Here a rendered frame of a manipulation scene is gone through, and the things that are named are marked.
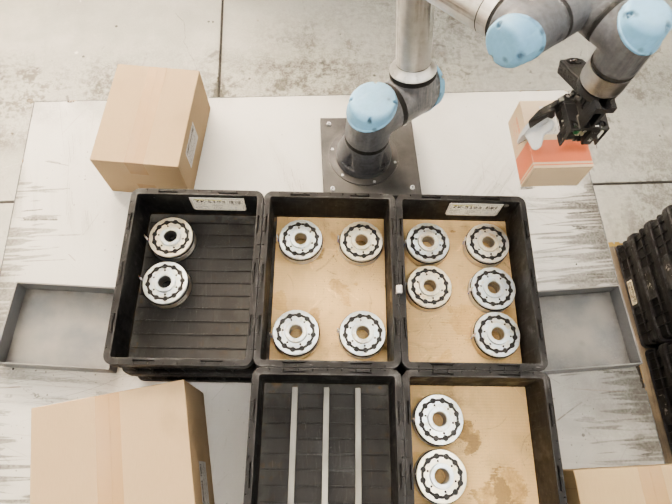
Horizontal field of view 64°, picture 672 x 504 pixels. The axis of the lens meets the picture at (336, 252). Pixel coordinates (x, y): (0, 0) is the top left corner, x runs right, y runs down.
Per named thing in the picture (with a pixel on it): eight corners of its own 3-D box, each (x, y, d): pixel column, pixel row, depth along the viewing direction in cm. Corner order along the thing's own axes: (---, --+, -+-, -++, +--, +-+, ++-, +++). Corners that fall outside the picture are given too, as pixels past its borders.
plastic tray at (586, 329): (609, 290, 141) (619, 284, 137) (632, 367, 134) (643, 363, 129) (508, 298, 140) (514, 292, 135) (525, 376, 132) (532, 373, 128)
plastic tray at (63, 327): (132, 294, 137) (126, 287, 133) (116, 373, 130) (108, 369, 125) (26, 287, 137) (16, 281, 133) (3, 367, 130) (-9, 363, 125)
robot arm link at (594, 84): (585, 47, 89) (633, 46, 89) (573, 66, 93) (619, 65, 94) (595, 84, 86) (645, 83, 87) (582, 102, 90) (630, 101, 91)
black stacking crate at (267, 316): (269, 214, 135) (265, 192, 124) (388, 217, 135) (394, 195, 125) (259, 375, 120) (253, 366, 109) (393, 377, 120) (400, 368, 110)
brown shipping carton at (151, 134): (192, 197, 148) (177, 167, 133) (112, 191, 148) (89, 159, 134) (210, 107, 160) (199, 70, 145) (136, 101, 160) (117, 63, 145)
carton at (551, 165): (507, 122, 119) (519, 100, 112) (561, 121, 119) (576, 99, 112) (520, 186, 113) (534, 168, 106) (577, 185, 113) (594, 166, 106)
